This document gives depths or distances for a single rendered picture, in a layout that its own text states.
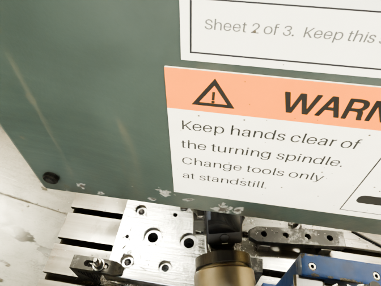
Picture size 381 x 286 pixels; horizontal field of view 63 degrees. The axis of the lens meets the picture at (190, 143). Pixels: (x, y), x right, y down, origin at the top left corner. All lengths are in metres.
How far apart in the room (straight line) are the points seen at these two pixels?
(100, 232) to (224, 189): 0.82
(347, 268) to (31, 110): 0.57
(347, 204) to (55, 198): 1.25
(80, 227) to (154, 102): 0.89
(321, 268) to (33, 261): 0.98
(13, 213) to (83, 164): 1.14
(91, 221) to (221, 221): 0.68
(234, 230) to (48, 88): 0.30
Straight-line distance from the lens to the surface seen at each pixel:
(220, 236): 0.41
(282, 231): 0.93
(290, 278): 0.70
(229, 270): 0.39
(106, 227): 1.00
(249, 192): 0.21
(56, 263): 1.01
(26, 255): 1.31
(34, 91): 0.18
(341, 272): 0.64
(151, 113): 0.16
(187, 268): 0.84
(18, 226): 1.34
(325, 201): 0.21
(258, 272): 0.84
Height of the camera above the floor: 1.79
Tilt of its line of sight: 51 degrees down
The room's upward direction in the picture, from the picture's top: straight up
